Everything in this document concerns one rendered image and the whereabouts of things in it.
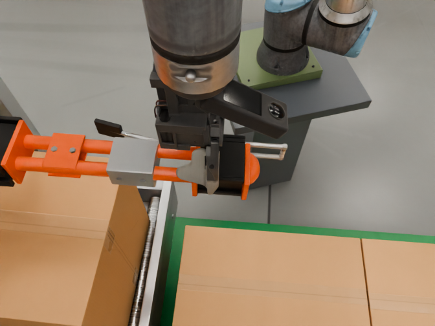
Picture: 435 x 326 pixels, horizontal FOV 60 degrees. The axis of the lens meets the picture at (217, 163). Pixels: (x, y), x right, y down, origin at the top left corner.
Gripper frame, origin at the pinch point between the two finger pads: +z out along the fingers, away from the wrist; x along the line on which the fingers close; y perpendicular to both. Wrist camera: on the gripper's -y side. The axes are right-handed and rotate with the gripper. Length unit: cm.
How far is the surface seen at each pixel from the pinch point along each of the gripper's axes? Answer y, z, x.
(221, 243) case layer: 0, 72, -12
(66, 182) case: 38, 32, -11
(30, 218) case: 44, 32, -1
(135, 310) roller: 25, 72, 11
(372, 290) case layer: -48, 73, 0
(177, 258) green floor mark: 22, 127, -22
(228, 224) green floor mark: -2, 127, -41
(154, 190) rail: 25, 68, -28
